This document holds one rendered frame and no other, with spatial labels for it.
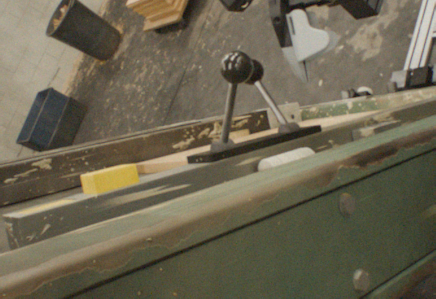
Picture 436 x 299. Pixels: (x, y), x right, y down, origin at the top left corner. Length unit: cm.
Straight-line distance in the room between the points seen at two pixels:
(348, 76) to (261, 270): 252
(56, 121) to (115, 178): 493
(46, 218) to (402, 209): 30
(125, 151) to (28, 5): 558
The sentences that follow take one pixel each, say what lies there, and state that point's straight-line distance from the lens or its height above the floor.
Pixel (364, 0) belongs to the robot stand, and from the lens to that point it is 171.
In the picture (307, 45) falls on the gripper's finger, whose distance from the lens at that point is 67.
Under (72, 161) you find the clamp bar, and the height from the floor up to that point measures 146.
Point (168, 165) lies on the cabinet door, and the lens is 97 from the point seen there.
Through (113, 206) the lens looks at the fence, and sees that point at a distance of 52.
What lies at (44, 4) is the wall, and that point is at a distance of 668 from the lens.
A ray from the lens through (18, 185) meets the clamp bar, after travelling 102.
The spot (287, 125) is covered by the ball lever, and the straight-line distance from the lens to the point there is 70.
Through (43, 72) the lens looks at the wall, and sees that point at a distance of 654.
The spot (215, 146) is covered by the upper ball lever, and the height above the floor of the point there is 148.
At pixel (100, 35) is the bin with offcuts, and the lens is 563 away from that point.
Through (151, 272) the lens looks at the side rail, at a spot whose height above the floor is 169.
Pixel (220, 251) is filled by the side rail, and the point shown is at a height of 165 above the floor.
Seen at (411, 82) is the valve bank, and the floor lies 76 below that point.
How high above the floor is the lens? 183
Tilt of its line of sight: 33 degrees down
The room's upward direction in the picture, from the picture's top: 60 degrees counter-clockwise
